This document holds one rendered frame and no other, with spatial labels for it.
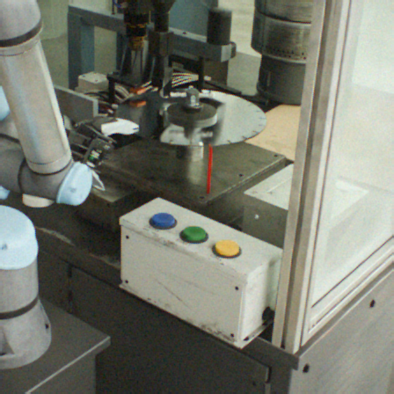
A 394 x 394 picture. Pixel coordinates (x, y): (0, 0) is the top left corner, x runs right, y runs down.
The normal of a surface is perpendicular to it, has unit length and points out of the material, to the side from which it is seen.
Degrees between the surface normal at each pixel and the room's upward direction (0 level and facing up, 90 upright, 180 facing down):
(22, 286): 90
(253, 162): 0
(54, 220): 0
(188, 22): 90
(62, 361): 0
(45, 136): 105
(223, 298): 90
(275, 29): 90
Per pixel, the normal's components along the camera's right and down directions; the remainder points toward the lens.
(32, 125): 0.07, 0.72
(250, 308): 0.79, 0.33
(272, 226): -0.61, 0.34
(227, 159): 0.05, -0.88
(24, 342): 0.59, 0.11
